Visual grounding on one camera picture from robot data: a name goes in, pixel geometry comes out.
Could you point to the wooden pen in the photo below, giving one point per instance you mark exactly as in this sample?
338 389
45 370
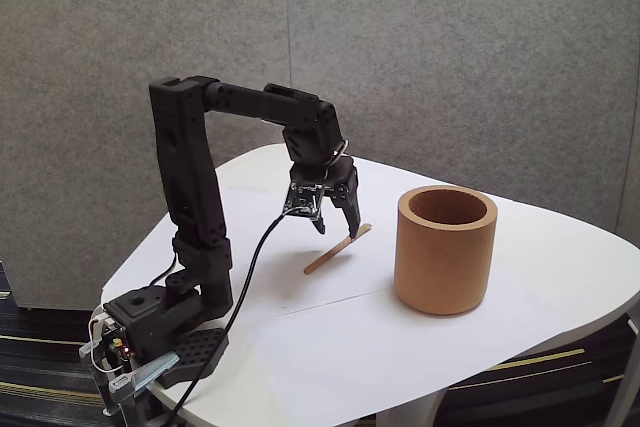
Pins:
325 259

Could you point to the brown cylindrical pen holder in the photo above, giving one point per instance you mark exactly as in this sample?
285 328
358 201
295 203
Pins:
440 267

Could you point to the white table leg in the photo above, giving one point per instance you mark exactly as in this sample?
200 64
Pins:
620 387
405 409

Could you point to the grey metal table clamp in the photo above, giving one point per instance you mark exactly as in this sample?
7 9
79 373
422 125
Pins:
150 369

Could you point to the small camera circuit board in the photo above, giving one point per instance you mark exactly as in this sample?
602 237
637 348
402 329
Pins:
302 199

